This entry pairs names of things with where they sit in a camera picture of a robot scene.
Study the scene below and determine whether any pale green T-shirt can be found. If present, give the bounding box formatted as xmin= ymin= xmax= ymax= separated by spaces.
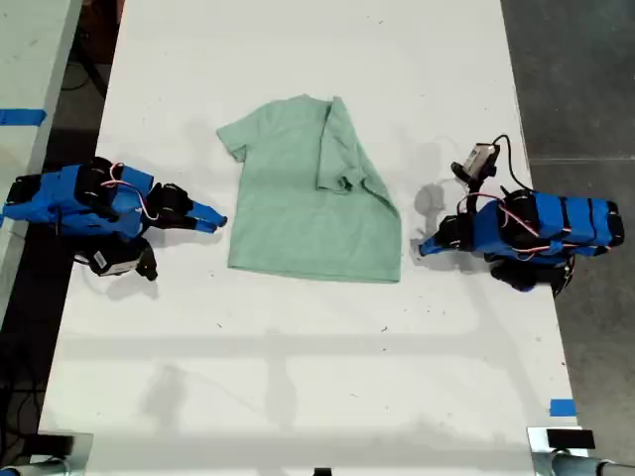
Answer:
xmin=215 ymin=93 xmax=403 ymax=285

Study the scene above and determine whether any long blue tape strip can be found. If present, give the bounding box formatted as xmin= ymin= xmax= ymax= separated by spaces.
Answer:
xmin=0 ymin=107 xmax=49 ymax=126

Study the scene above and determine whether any white side table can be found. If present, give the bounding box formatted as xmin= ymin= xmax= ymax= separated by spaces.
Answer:
xmin=0 ymin=0 xmax=84 ymax=323

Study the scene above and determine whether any small black box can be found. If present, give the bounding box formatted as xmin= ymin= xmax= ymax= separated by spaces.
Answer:
xmin=545 ymin=428 xmax=596 ymax=450
xmin=35 ymin=433 xmax=76 ymax=458

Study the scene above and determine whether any black camera stalk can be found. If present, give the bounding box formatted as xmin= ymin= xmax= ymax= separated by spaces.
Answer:
xmin=132 ymin=237 xmax=161 ymax=283
xmin=463 ymin=168 xmax=498 ymax=215

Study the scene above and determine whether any black and white camera box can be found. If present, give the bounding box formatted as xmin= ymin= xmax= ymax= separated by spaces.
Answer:
xmin=87 ymin=244 xmax=144 ymax=278
xmin=450 ymin=142 xmax=499 ymax=180

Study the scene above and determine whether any black camera cable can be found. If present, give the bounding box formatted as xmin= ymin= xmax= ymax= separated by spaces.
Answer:
xmin=492 ymin=134 xmax=536 ymax=193

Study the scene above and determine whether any black floor cable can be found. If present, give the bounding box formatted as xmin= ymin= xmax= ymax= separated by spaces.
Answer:
xmin=60 ymin=57 xmax=109 ymax=96

